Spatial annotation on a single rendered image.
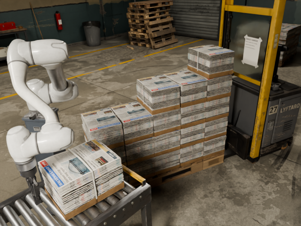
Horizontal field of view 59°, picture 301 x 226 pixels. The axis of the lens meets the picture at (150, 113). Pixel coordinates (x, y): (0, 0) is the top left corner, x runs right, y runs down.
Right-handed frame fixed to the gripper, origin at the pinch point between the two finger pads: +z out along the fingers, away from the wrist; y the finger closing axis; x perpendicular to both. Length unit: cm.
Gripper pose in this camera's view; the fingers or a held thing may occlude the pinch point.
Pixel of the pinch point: (36, 198)
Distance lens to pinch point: 155.0
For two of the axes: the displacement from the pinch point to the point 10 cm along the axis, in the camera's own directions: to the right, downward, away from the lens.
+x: -7.0, 3.4, -6.2
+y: -7.1, -2.9, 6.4
